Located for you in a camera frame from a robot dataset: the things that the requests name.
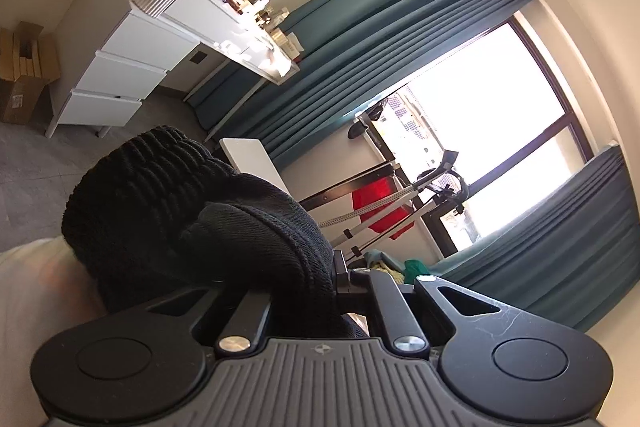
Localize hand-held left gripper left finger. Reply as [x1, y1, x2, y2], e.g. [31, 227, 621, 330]
[145, 287, 273, 354]

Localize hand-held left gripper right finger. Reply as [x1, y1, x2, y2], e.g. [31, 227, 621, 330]
[332, 251, 503, 354]

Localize black pants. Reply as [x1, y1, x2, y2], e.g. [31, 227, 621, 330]
[62, 125, 372, 341]

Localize green clothes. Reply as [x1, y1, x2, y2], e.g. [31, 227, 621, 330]
[362, 249, 432, 286]

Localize red cloth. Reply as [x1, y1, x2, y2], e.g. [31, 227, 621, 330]
[351, 177, 417, 241]

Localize garment steamer stand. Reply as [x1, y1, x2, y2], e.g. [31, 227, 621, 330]
[319, 149, 469, 259]

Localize white bed footboard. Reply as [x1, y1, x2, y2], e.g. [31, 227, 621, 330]
[219, 137, 297, 200]

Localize teal curtain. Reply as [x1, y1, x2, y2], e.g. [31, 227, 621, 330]
[431, 144, 640, 334]
[191, 0, 539, 168]

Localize bed with pastel sheet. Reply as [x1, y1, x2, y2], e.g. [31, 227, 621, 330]
[0, 236, 108, 427]

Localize dark framed window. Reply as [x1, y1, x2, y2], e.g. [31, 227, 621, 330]
[344, 14, 597, 259]

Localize beige tissue box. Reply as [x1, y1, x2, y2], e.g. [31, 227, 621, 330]
[271, 31, 302, 61]

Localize white dressing table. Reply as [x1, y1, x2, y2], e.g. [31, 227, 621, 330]
[45, 0, 302, 140]

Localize cardboard box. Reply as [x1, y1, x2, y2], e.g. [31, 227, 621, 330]
[0, 21, 62, 126]

